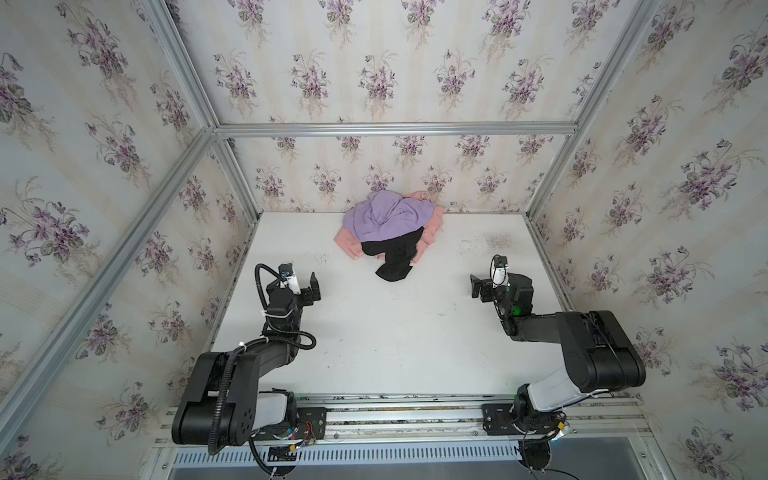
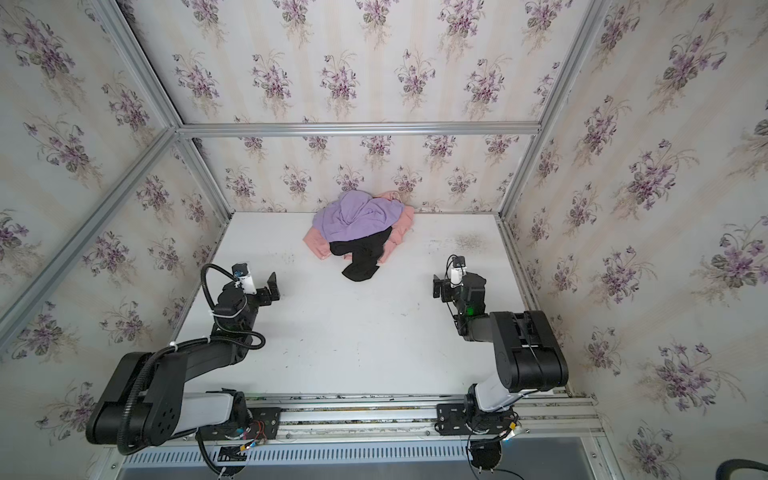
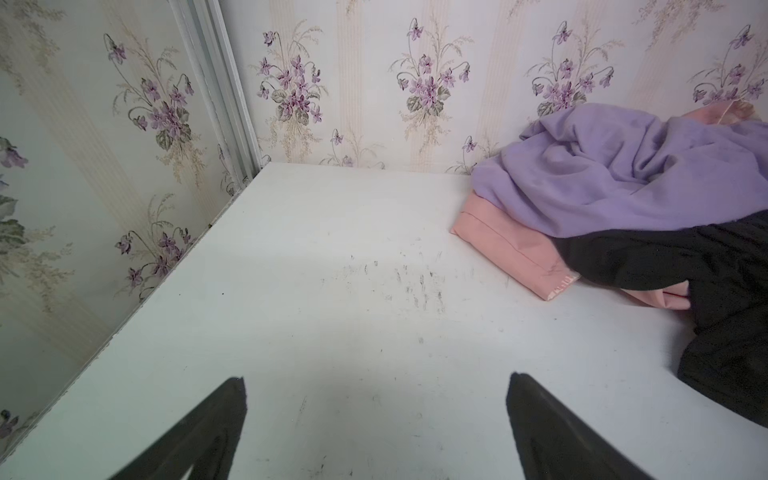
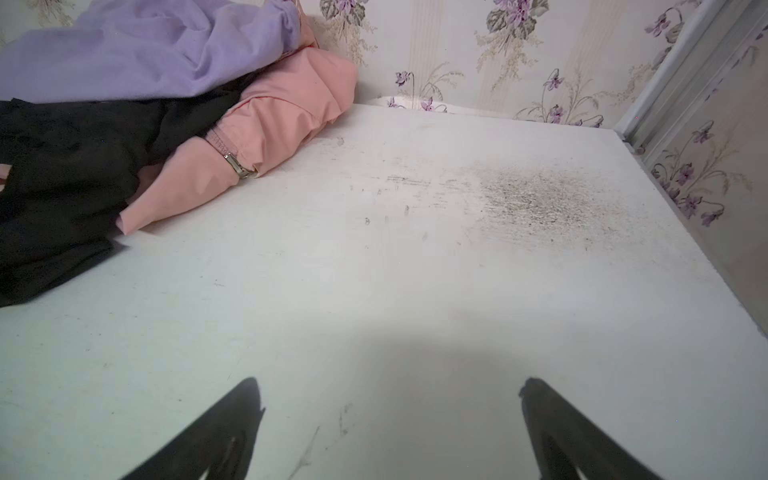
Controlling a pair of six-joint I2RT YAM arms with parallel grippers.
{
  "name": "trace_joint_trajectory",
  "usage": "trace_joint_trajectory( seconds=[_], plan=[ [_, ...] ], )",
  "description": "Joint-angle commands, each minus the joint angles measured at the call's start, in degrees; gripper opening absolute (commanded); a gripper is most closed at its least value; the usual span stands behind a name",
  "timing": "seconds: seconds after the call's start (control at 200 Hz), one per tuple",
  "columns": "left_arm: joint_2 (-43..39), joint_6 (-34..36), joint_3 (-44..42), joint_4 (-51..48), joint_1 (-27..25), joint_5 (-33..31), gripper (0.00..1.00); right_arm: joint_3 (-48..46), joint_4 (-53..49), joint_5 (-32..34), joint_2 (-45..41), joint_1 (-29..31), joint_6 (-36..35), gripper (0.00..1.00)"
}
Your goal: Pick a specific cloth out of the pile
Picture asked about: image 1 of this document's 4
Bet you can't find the aluminium frame horizontal bar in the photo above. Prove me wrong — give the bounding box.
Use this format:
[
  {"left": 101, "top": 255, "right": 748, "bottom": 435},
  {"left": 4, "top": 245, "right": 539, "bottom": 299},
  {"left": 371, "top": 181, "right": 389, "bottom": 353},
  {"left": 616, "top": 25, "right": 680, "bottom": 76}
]
[{"left": 214, "top": 121, "right": 578, "bottom": 138}]

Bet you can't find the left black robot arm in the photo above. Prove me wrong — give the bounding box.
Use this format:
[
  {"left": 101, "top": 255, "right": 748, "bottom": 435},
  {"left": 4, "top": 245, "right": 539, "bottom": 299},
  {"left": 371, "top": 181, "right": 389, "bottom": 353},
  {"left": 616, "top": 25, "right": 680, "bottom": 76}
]
[{"left": 171, "top": 263, "right": 321, "bottom": 455}]

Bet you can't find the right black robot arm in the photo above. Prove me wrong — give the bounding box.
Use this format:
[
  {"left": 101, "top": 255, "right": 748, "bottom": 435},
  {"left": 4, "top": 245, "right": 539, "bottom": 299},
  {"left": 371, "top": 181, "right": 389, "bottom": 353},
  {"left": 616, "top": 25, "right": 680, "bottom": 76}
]
[{"left": 470, "top": 273, "right": 646, "bottom": 438}]

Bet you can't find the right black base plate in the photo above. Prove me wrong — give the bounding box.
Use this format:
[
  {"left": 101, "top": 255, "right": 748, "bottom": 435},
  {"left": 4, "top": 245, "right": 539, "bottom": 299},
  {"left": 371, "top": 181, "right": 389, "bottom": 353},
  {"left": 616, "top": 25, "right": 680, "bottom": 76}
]
[{"left": 481, "top": 403, "right": 567, "bottom": 436}]

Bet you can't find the black cloth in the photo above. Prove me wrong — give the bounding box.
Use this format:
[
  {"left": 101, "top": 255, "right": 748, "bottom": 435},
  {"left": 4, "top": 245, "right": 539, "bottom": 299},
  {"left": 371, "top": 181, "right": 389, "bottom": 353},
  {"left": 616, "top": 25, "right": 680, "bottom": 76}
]
[{"left": 361, "top": 228, "right": 424, "bottom": 283}]

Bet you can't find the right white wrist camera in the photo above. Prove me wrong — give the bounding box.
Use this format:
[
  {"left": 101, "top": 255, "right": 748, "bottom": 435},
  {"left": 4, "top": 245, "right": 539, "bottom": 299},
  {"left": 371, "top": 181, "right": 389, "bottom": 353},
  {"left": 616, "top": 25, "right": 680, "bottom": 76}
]
[{"left": 490, "top": 254, "right": 508, "bottom": 287}]

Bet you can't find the purple cloth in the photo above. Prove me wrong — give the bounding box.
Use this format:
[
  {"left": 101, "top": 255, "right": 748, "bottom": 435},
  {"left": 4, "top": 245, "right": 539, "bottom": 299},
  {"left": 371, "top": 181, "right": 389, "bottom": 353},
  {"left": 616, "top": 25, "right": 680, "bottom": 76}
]
[{"left": 342, "top": 190, "right": 437, "bottom": 242}]

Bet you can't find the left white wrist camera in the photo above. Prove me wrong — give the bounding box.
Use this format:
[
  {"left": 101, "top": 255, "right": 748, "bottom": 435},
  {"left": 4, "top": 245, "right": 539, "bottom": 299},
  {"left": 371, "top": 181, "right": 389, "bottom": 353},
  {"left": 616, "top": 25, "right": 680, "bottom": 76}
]
[{"left": 278, "top": 262, "right": 301, "bottom": 295}]

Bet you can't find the white vent grille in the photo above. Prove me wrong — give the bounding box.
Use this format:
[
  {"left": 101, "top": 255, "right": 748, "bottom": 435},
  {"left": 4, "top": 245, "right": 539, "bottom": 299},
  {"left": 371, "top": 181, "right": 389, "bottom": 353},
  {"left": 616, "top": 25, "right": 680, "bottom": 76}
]
[{"left": 173, "top": 440, "right": 522, "bottom": 469}]

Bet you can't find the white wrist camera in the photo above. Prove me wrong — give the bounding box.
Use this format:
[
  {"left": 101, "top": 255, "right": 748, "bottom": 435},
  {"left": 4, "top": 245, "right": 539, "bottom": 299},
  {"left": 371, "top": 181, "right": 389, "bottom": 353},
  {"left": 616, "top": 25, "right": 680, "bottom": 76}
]
[
  {"left": 490, "top": 254, "right": 508, "bottom": 287},
  {"left": 278, "top": 262, "right": 301, "bottom": 295}
]

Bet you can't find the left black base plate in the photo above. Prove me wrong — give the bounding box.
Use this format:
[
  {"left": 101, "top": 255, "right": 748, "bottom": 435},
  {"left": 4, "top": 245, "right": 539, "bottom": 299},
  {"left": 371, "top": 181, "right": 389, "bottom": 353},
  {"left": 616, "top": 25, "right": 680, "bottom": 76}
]
[{"left": 256, "top": 407, "right": 328, "bottom": 442}]

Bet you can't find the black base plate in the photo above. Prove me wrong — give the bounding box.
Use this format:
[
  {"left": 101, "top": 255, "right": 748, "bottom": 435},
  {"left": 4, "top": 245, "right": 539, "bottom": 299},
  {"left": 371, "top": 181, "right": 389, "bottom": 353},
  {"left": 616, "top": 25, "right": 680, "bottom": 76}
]
[
  {"left": 481, "top": 403, "right": 567, "bottom": 436},
  {"left": 256, "top": 407, "right": 328, "bottom": 442}
]

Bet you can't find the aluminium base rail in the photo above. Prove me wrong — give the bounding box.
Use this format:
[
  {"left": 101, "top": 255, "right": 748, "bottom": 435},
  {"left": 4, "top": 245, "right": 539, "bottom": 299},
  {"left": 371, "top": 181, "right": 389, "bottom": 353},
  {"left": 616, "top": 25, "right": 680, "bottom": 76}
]
[{"left": 152, "top": 392, "right": 652, "bottom": 448}]

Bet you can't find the pink cloth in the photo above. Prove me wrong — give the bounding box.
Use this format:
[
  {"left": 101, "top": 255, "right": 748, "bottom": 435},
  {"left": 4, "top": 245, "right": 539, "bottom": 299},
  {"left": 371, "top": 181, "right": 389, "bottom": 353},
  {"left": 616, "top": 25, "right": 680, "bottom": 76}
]
[{"left": 334, "top": 191, "right": 445, "bottom": 264}]

